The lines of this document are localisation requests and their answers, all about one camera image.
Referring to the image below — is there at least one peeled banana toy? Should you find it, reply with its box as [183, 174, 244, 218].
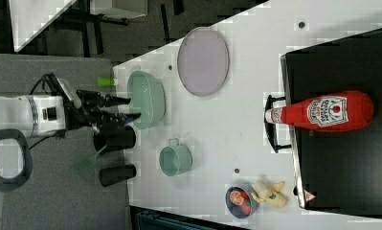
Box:
[251, 180, 287, 208]

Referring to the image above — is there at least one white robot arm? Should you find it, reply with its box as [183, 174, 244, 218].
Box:
[0, 91, 140, 192]

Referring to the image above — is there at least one green marker on table edge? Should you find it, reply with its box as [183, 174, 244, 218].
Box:
[96, 77, 119, 87]

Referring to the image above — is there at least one green spatula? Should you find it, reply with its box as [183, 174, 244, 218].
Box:
[73, 146, 106, 173]

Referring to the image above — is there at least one red ketchup bottle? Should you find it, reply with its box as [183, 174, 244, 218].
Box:
[264, 90, 374, 132]

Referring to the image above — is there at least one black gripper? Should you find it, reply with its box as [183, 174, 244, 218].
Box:
[63, 90, 141, 130]

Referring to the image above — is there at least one green perforated colander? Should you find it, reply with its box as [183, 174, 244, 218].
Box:
[127, 71, 166, 129]

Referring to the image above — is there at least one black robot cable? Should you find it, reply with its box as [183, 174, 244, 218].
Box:
[29, 74, 57, 96]

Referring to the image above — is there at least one blue bowl with fruit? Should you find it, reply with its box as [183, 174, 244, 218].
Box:
[225, 185, 259, 219]

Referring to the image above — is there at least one green mug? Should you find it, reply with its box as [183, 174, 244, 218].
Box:
[159, 138, 192, 176]

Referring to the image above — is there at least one grey round plate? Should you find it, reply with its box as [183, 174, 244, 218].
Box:
[177, 27, 229, 97]

